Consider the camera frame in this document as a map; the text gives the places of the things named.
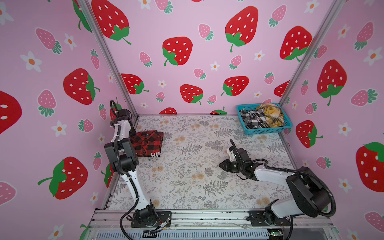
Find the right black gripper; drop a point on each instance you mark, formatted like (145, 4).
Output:
(225, 166)

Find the red black plaid shirt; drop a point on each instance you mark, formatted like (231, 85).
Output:
(148, 143)

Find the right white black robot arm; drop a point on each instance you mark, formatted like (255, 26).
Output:
(310, 196)

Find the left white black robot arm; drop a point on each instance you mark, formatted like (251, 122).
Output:
(124, 161)

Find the black white plaid shirt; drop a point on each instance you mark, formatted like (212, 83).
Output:
(254, 119)

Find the teal plastic basket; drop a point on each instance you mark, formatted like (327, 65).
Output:
(267, 130)

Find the yellow plaid shirt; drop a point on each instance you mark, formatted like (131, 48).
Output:
(274, 115)

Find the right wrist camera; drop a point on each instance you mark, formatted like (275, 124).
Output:
(231, 155)

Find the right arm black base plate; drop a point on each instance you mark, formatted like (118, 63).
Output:
(266, 219)

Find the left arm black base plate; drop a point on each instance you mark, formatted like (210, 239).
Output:
(143, 219)

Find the aluminium rail frame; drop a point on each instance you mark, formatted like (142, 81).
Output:
(219, 224)

